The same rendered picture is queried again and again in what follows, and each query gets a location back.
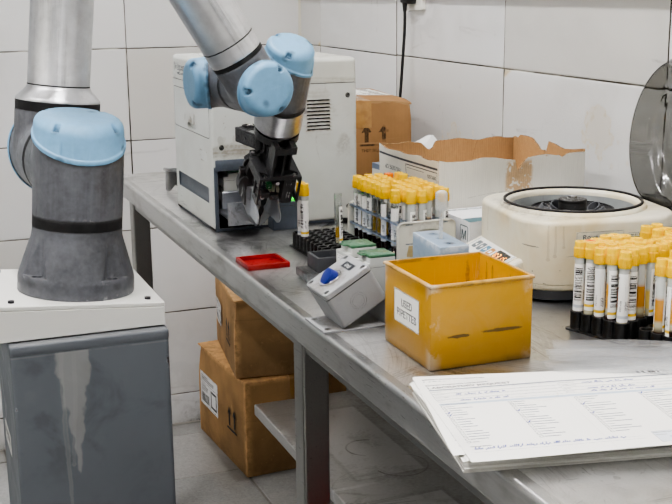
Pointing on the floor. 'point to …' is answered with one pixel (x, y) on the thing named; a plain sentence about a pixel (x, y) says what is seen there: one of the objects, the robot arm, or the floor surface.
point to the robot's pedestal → (89, 418)
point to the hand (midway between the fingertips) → (257, 216)
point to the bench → (373, 385)
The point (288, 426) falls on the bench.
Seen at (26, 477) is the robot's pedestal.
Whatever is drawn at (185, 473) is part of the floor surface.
